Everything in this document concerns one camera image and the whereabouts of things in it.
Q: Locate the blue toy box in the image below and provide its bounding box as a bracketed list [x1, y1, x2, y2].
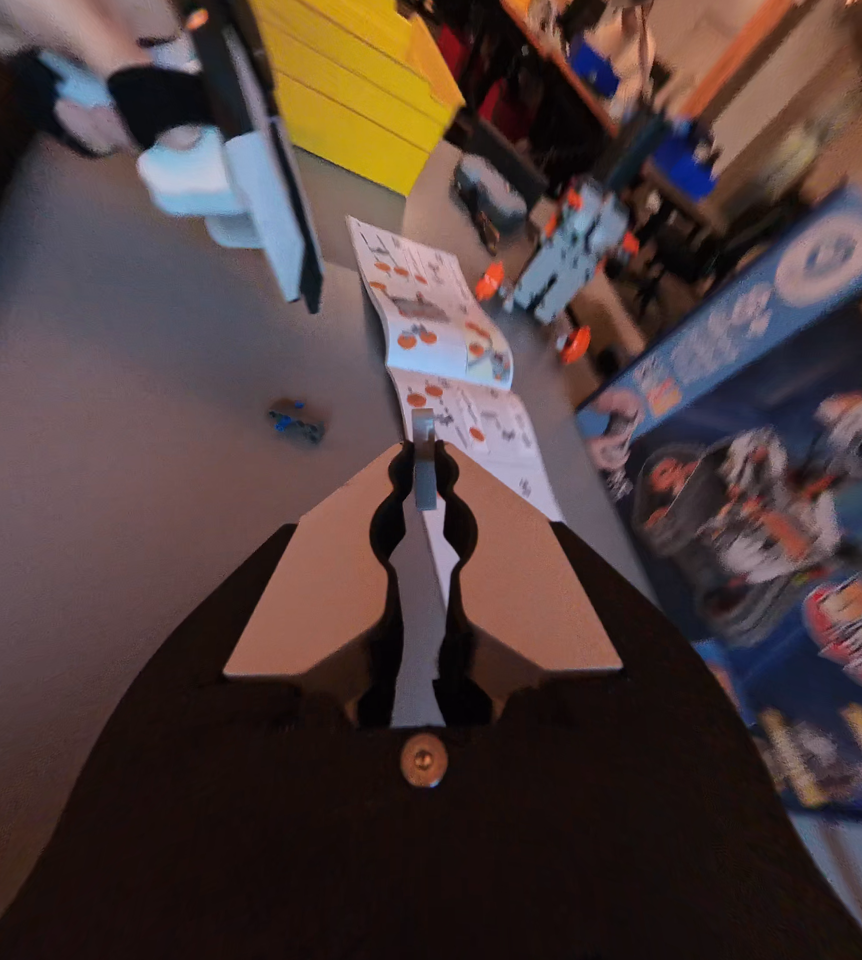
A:
[575, 186, 862, 820]

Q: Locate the light grey holed beam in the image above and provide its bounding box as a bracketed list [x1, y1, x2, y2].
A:
[410, 408, 441, 513]

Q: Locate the grey toy robot model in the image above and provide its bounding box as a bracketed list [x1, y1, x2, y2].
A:
[509, 182, 640, 327]

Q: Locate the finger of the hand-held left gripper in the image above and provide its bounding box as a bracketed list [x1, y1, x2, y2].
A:
[224, 116, 325, 315]

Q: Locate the dark grey angled beam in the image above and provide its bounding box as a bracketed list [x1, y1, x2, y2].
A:
[268, 397, 327, 446]

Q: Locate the open instruction booklet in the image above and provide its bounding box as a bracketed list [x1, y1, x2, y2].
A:
[346, 216, 568, 609]

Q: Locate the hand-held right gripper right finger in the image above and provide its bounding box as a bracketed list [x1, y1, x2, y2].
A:
[434, 441, 624, 727]

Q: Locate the yellow storage bin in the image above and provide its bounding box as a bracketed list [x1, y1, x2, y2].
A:
[249, 0, 466, 198]

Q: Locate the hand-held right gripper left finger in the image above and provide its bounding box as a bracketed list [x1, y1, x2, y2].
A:
[223, 441, 415, 727]

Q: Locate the grey desk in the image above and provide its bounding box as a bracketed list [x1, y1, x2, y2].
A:
[0, 135, 862, 960]

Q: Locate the grey remote controller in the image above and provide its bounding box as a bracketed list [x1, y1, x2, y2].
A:
[452, 153, 531, 252]

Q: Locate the blue storage bin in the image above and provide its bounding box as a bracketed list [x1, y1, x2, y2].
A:
[652, 120, 720, 200]
[569, 37, 619, 95]

